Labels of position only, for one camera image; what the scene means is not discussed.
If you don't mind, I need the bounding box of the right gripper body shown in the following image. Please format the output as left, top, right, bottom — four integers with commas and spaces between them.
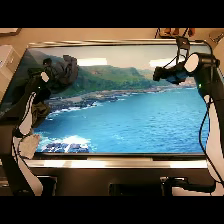
152, 63, 189, 86

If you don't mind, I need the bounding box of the dark grey garment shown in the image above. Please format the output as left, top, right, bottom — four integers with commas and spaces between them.
18, 54, 80, 160

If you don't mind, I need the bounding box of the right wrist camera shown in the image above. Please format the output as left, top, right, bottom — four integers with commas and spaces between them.
175, 35, 192, 63

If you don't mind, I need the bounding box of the black cable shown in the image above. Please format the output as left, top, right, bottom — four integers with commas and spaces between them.
198, 98, 224, 186

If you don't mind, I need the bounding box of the silver frame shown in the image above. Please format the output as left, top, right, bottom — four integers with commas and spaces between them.
0, 156, 224, 197

